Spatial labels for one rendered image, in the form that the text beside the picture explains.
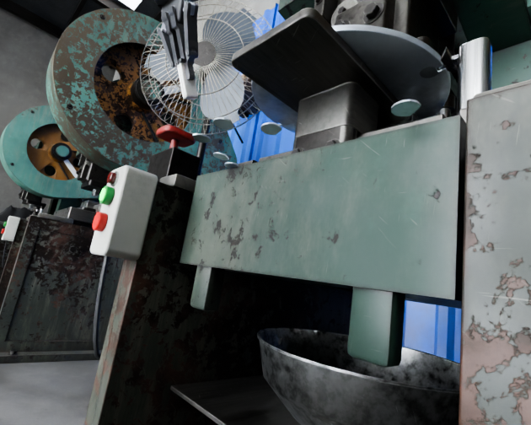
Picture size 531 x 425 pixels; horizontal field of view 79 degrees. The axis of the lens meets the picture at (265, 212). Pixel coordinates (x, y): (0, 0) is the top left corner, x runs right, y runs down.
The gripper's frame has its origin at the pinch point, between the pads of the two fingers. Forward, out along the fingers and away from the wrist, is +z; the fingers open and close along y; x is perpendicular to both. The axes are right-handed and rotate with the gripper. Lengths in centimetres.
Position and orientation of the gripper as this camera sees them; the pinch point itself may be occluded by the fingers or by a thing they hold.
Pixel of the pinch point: (187, 82)
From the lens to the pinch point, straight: 76.2
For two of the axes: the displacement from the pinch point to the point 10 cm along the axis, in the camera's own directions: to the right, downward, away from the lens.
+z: 1.6, 9.8, 0.9
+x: 6.9, -1.8, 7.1
